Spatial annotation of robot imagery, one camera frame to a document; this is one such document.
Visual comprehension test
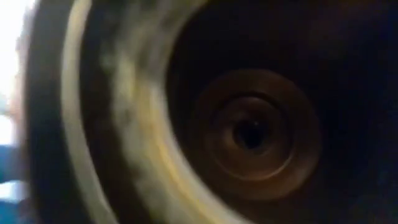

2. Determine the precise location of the ribbed mercury glass holder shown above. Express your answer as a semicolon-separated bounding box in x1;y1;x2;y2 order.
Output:
23;0;398;224

